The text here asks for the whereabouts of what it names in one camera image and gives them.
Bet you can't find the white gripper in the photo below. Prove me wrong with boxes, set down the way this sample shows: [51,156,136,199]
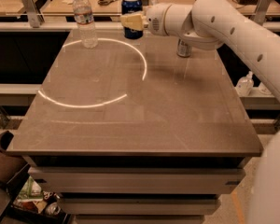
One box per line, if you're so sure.
[120,3,171,36]

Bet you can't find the blue pepsi can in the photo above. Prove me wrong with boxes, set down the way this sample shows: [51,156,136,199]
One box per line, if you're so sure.
[121,0,143,39]

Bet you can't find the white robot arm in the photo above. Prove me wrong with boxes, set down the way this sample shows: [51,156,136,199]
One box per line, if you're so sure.
[120,0,280,224]

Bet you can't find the clear plastic water bottle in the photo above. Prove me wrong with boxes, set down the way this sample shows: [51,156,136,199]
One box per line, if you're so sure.
[73,0,98,49]

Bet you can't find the tall silver energy drink can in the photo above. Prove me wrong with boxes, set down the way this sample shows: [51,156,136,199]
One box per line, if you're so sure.
[176,39,192,58]

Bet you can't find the grey drawer cabinet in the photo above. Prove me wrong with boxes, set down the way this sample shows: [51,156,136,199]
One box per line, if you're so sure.
[29,166,245,224]

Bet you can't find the brown chair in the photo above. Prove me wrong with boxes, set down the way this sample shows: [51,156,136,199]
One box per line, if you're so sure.
[0,131,29,221]

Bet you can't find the bin with snack packages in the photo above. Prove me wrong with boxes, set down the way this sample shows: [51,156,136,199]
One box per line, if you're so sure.
[7,176,70,224]

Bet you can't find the black handled scissors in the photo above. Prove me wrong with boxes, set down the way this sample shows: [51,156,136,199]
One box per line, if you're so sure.
[97,0,119,7]

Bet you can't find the grey metal bracket left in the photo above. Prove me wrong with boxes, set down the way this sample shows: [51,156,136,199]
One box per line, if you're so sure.
[21,0,43,28]

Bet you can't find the grey metal bracket right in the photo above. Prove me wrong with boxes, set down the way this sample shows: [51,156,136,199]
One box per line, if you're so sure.
[251,0,272,25]

